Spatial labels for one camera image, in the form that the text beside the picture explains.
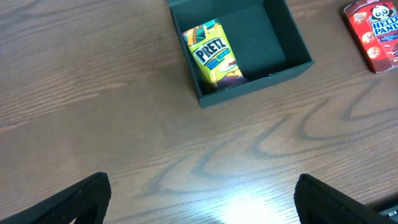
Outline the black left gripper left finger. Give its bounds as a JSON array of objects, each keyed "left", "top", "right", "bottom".
[{"left": 1, "top": 172, "right": 111, "bottom": 224}]

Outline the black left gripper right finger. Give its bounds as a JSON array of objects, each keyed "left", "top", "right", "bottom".
[{"left": 294, "top": 174, "right": 397, "bottom": 224}]

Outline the black gift box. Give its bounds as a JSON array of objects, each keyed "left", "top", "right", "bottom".
[{"left": 167, "top": 0, "right": 315, "bottom": 108}]

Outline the red Hello Panda box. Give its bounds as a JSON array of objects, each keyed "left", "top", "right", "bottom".
[{"left": 343, "top": 0, "right": 397, "bottom": 73}]

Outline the green Pretz snack box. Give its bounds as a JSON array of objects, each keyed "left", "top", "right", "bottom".
[{"left": 182, "top": 19, "right": 247, "bottom": 91}]

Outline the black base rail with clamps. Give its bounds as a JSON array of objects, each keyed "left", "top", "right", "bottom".
[{"left": 370, "top": 197, "right": 398, "bottom": 222}]

